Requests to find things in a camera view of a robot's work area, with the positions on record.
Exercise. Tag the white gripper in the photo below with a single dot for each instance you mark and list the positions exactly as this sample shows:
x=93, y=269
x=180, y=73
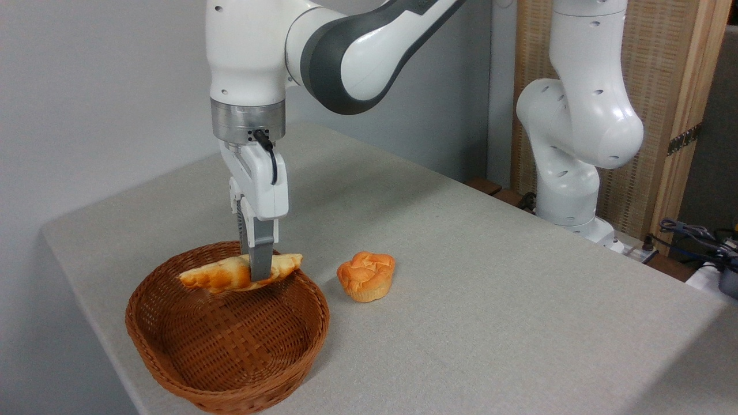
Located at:
x=259, y=184

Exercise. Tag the long braided bread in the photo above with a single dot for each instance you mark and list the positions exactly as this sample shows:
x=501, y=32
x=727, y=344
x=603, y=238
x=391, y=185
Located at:
x=222, y=275

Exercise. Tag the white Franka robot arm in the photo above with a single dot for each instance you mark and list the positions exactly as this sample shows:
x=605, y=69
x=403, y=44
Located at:
x=582, y=115

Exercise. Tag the brown wicker basket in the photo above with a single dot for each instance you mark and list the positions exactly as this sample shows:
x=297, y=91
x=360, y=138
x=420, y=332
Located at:
x=228, y=340

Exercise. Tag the round muffin-shaped bread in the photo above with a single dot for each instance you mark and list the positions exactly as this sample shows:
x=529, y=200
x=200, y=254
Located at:
x=368, y=276

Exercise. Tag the brown wooden board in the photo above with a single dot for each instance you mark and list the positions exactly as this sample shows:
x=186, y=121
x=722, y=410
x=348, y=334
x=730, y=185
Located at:
x=490, y=187

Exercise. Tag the metal screen hinge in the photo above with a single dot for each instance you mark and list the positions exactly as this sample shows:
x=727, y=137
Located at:
x=684, y=140

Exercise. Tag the wooden folding screen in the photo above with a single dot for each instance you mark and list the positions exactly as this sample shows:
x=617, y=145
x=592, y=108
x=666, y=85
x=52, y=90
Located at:
x=663, y=69

